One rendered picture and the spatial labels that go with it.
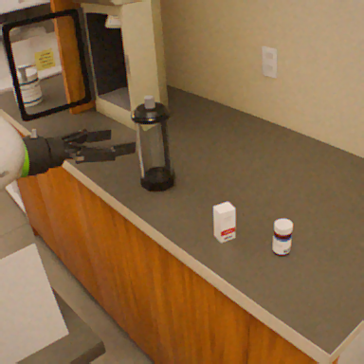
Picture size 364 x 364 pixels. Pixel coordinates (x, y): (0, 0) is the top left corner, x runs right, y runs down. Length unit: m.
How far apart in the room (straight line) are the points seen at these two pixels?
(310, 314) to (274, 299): 0.08
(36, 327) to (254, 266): 0.48
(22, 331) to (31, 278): 0.12
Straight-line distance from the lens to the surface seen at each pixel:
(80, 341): 0.86
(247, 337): 1.05
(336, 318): 0.88
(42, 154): 0.97
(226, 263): 0.96
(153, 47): 1.53
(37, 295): 0.78
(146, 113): 1.11
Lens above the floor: 1.60
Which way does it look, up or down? 32 degrees down
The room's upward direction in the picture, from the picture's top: 4 degrees counter-clockwise
